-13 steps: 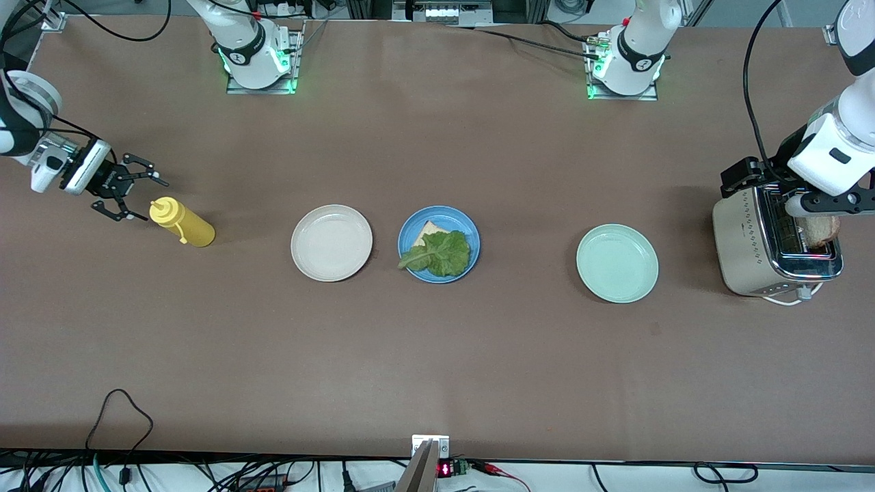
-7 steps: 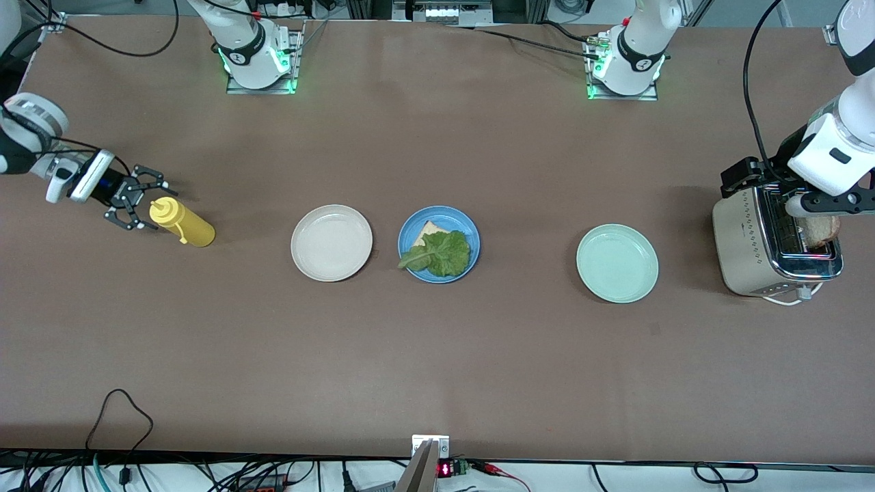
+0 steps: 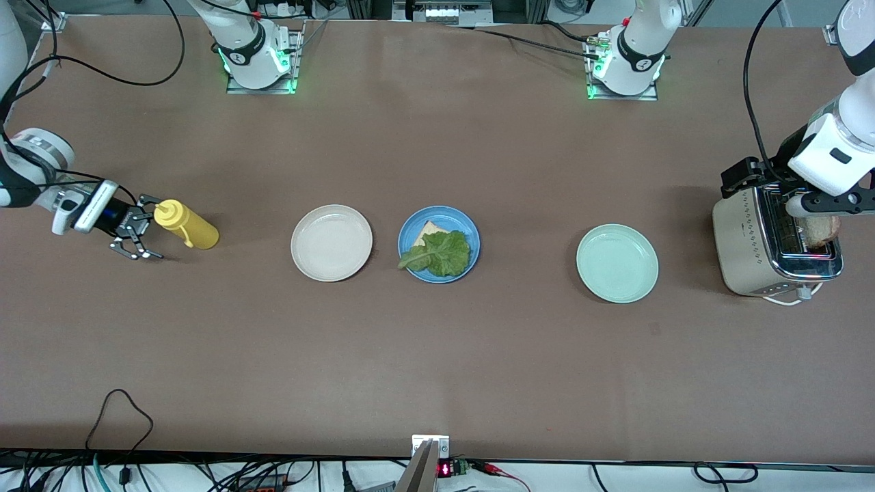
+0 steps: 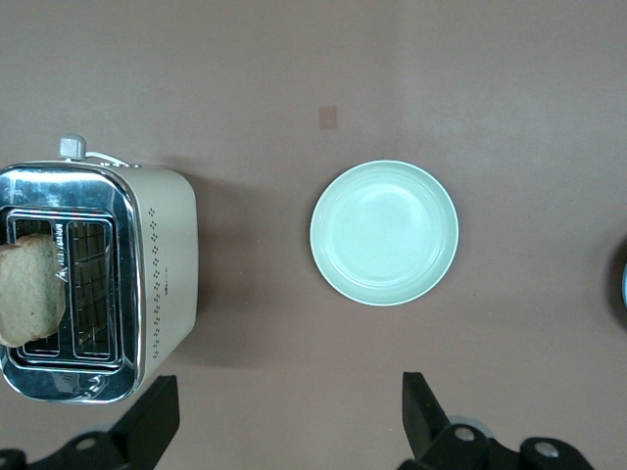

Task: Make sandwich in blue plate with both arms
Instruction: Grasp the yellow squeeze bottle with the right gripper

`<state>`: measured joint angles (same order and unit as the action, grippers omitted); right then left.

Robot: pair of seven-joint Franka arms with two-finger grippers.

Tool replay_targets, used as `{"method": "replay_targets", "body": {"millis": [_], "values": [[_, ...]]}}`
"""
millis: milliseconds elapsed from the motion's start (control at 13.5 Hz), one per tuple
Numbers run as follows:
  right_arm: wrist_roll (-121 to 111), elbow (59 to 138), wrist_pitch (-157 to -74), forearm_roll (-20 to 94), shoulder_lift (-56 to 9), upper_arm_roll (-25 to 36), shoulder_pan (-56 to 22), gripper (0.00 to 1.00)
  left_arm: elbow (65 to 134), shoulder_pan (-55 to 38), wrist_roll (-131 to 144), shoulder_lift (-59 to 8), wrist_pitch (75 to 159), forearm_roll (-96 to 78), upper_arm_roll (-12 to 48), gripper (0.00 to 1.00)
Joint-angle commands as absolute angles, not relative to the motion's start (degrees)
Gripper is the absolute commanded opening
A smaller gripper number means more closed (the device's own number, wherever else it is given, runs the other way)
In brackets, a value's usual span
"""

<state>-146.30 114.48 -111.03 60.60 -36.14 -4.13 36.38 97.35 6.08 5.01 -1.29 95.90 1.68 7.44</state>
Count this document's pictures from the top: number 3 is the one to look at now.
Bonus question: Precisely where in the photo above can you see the cream white round plate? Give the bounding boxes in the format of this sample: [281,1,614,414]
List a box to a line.
[291,204,374,283]

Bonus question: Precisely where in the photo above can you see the white toaster power cord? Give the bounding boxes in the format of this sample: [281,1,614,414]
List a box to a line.
[761,286,824,306]

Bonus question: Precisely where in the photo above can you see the yellow squeeze bottle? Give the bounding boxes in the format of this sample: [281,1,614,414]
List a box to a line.
[153,199,220,251]

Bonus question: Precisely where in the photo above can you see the metal control box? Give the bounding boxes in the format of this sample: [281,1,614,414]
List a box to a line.
[392,0,498,27]

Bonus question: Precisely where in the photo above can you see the looped thin black cable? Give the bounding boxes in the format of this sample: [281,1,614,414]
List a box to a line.
[85,389,154,487]

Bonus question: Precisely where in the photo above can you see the beige and chrome toaster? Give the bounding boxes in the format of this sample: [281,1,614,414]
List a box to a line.
[712,181,844,298]

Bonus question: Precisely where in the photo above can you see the bread slice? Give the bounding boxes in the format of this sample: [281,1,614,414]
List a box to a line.
[796,214,842,251]
[412,220,446,248]

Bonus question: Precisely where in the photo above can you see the aluminium camera mount beam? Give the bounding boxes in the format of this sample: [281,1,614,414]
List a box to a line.
[395,441,440,492]

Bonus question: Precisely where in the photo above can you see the green lettuce leaf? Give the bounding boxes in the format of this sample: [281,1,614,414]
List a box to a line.
[398,230,472,277]

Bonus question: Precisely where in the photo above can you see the red clip lead wires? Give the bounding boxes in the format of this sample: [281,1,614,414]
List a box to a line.
[472,461,530,492]

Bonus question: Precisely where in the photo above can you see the blue round plate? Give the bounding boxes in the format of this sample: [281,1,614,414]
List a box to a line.
[398,206,481,284]

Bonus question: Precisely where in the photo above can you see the aluminium frame corner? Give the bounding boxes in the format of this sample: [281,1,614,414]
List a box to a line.
[31,0,68,33]
[824,0,875,46]

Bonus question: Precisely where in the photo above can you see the black cable across table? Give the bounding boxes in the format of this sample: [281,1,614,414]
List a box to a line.
[437,23,606,62]

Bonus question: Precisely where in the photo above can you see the pale green round plate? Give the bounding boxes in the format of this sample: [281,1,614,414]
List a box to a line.
[576,223,660,304]

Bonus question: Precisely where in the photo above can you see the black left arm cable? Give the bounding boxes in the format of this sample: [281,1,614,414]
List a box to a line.
[744,0,787,178]

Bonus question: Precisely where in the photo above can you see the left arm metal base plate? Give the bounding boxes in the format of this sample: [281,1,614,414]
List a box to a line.
[584,33,660,102]

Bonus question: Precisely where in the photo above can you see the coiled black cable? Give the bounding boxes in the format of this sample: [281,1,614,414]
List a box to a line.
[694,463,759,484]

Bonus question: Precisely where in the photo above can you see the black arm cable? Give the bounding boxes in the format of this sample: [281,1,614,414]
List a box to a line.
[0,0,187,199]
[744,0,787,178]

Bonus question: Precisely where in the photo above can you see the silver table edge bracket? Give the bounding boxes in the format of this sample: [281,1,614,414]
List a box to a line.
[412,435,450,460]

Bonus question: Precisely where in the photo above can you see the black power strip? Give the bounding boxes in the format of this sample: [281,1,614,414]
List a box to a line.
[236,474,291,492]

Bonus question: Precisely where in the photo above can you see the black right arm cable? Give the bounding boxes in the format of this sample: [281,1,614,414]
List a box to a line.
[0,0,187,199]

